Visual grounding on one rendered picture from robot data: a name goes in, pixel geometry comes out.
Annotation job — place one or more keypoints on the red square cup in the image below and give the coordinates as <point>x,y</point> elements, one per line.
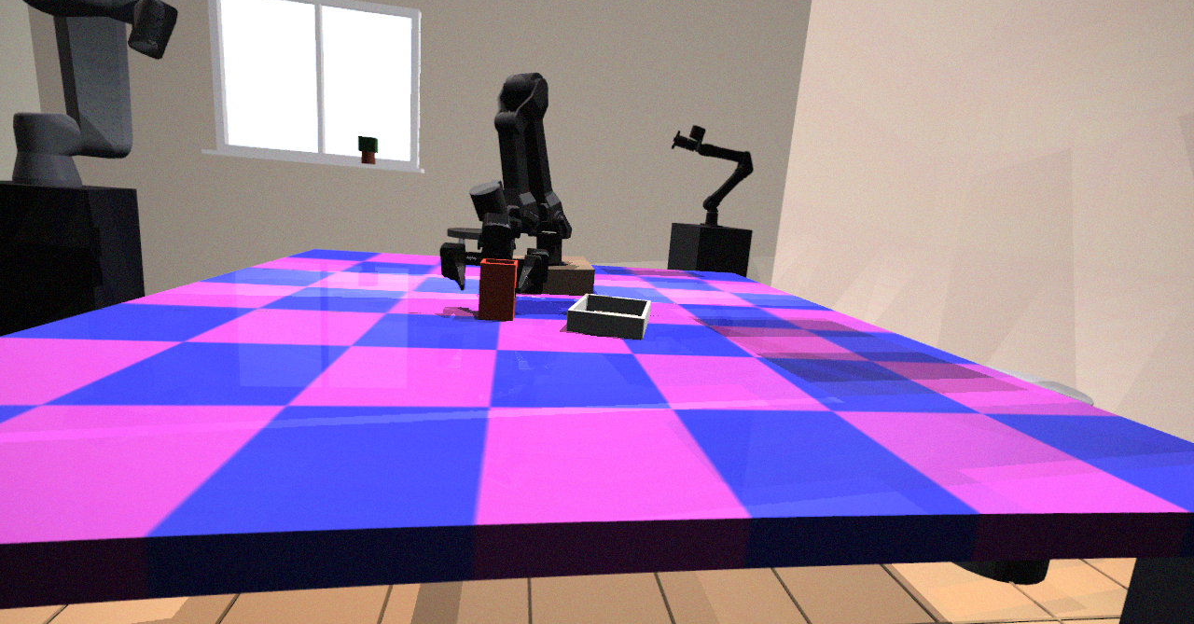
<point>497,289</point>

